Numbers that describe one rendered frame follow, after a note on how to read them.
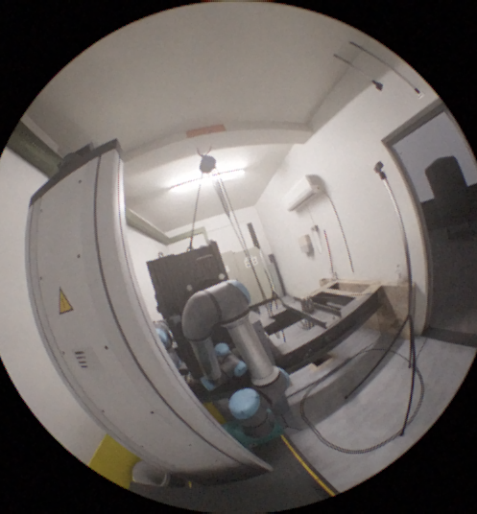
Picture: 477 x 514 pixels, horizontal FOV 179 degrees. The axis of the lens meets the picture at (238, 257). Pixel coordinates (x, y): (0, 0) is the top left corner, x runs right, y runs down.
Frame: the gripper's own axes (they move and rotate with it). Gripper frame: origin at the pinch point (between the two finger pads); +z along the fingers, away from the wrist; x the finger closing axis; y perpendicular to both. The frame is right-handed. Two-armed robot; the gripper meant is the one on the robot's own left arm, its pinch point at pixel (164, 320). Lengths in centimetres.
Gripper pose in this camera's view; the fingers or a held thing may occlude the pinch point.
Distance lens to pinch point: 89.8
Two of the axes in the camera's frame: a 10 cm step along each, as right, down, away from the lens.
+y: -3.2, -9.5, 0.3
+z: -3.5, 1.4, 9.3
